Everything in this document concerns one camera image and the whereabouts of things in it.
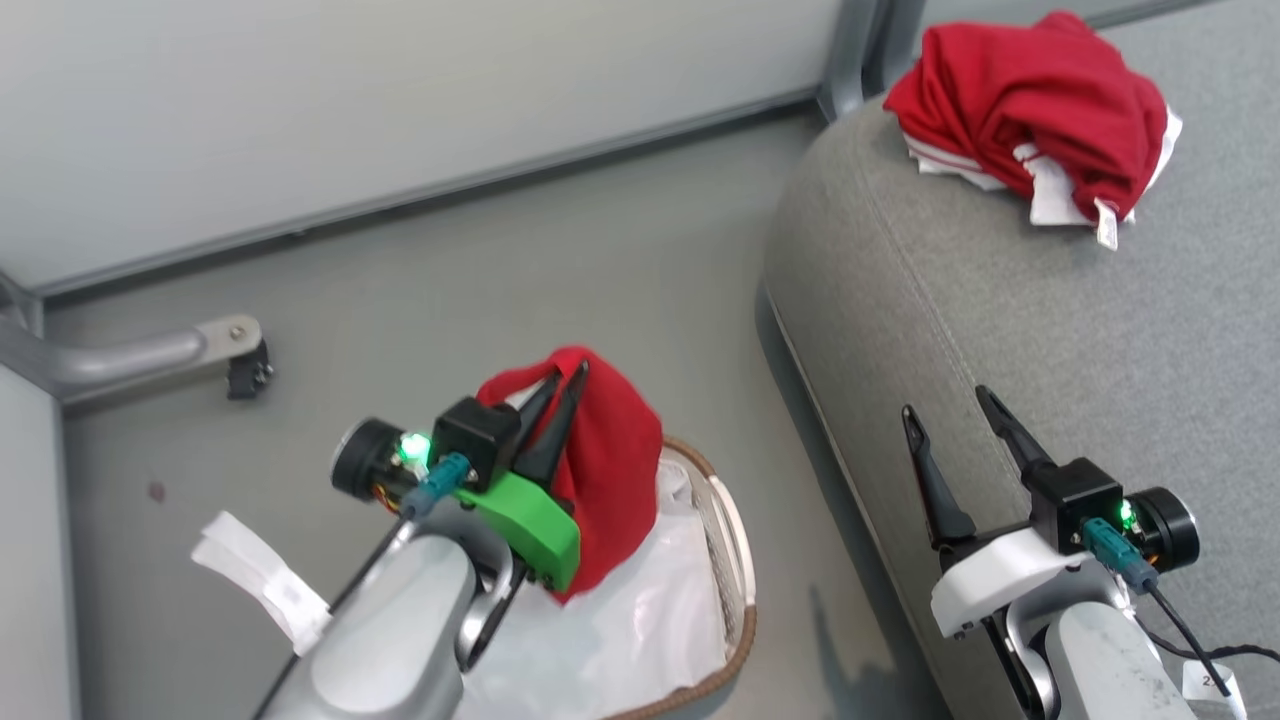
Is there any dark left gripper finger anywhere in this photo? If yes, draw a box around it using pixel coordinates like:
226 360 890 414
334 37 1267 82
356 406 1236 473
517 372 562 459
512 360 590 491

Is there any grey partition bottom rail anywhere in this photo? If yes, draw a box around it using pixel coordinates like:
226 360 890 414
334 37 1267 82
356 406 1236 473
30 88 833 297

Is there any red garment with white trim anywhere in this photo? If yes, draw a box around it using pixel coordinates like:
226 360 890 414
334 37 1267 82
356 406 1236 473
884 10 1184 251

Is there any grey fabric sofa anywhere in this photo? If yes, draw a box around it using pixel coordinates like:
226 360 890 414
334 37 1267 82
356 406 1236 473
764 0 1280 720

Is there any grey tubular partition foot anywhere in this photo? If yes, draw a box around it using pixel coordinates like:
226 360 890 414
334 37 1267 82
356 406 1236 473
0 314 264 403

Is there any grey double partition post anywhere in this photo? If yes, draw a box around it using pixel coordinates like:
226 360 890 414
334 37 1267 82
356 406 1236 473
817 0 928 123

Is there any grey partition corner post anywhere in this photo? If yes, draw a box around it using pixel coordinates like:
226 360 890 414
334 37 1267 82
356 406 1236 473
0 268 47 337

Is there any right teal plug black cable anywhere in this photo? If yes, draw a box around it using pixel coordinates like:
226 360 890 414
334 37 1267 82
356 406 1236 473
1080 518 1234 698

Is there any white cloth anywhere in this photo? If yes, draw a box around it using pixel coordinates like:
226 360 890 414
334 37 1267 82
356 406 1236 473
455 455 732 720

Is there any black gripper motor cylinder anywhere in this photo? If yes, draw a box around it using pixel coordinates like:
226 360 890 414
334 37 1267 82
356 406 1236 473
332 417 433 511
1120 487 1202 575

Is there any small white label tag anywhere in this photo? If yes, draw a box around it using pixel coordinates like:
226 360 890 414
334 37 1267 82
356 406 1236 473
1183 660 1248 720

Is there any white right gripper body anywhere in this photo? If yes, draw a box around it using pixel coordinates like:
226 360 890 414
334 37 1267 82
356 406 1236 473
932 522 1087 639

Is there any long white label strip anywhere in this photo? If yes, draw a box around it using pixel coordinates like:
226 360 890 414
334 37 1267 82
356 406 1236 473
192 511 333 658

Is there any plain red garment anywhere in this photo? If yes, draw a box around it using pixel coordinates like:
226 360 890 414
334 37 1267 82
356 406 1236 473
475 345 666 606

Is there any thin black braided cable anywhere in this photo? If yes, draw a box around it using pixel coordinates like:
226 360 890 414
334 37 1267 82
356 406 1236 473
1140 625 1280 664

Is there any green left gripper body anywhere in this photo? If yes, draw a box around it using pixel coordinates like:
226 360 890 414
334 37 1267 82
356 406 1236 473
455 470 582 591

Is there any black caster wheel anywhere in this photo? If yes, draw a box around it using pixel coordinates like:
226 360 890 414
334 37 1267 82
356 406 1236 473
226 340 274 402

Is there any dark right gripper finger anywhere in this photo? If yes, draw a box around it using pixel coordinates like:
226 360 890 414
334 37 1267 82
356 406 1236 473
902 404 978 550
976 386 1057 492

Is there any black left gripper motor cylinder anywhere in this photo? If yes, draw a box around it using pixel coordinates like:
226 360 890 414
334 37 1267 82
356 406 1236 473
332 417 433 511

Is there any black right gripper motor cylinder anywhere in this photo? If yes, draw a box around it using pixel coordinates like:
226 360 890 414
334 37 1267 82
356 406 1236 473
1120 487 1202 575

